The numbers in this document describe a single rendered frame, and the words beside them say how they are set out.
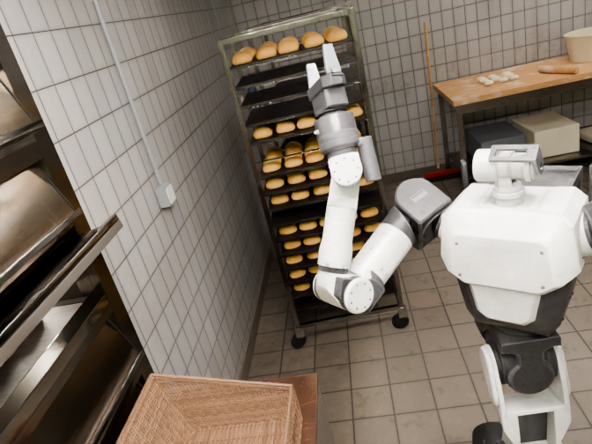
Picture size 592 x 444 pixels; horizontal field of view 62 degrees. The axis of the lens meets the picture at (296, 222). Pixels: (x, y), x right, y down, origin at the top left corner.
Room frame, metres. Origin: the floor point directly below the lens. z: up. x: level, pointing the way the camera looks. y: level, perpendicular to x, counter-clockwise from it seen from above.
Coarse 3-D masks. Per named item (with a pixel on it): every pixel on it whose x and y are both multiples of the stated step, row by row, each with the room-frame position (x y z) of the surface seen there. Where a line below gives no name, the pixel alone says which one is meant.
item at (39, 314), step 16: (64, 240) 1.38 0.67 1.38; (80, 240) 1.30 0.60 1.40; (48, 256) 1.28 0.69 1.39; (64, 256) 1.21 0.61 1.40; (96, 256) 1.18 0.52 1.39; (32, 272) 1.19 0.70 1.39; (48, 272) 1.13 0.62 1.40; (80, 272) 1.09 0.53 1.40; (16, 288) 1.12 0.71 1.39; (32, 288) 1.06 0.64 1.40; (64, 288) 1.02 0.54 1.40; (0, 304) 1.05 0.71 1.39; (16, 304) 1.00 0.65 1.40; (48, 304) 0.95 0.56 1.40; (0, 320) 0.94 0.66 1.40; (32, 320) 0.89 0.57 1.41; (16, 336) 0.84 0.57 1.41; (0, 352) 0.79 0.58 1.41
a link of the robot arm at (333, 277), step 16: (336, 224) 0.94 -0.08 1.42; (352, 224) 0.95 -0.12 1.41; (336, 240) 0.93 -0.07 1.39; (320, 256) 0.93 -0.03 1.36; (336, 256) 0.91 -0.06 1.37; (320, 272) 0.93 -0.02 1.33; (336, 272) 0.90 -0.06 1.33; (320, 288) 0.92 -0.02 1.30; (336, 288) 0.88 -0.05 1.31; (336, 304) 0.89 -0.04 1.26
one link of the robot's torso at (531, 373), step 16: (496, 336) 0.89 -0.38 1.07; (512, 336) 0.88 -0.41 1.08; (528, 336) 0.86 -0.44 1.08; (544, 336) 0.85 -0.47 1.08; (512, 352) 0.85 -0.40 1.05; (528, 352) 0.85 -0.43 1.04; (512, 368) 0.86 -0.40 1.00; (528, 368) 0.85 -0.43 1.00; (544, 368) 0.84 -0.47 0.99; (512, 384) 0.85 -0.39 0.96; (528, 384) 0.85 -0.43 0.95; (544, 384) 0.84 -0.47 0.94
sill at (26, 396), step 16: (96, 304) 1.33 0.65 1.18; (80, 320) 1.26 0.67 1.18; (96, 320) 1.30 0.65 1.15; (64, 336) 1.19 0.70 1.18; (80, 336) 1.20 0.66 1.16; (48, 352) 1.13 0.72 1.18; (64, 352) 1.12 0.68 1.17; (32, 368) 1.07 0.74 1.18; (48, 368) 1.05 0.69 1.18; (32, 384) 1.00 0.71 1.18; (48, 384) 1.03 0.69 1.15; (16, 400) 0.96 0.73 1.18; (32, 400) 0.96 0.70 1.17; (0, 416) 0.91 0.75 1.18; (16, 416) 0.90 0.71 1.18; (0, 432) 0.86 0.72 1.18; (16, 432) 0.88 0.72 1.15
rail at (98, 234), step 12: (108, 228) 1.29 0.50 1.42; (96, 240) 1.21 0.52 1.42; (84, 252) 1.14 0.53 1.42; (72, 264) 1.08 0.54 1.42; (60, 276) 1.03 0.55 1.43; (48, 288) 0.98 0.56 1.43; (36, 300) 0.93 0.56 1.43; (24, 312) 0.89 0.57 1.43; (12, 324) 0.85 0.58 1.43; (0, 336) 0.81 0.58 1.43
